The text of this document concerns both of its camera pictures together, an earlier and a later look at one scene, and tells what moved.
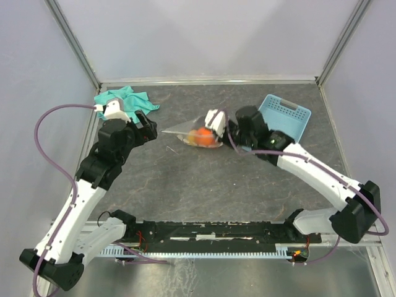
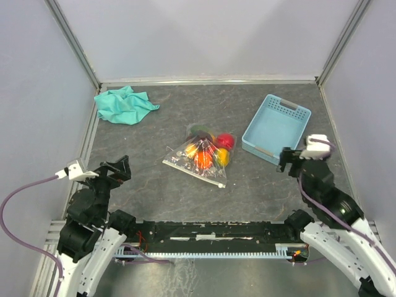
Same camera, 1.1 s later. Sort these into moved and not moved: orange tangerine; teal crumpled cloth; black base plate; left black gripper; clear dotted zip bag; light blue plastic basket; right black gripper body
Moved: right black gripper body; clear dotted zip bag; orange tangerine; left black gripper
Not moved: black base plate; teal crumpled cloth; light blue plastic basket
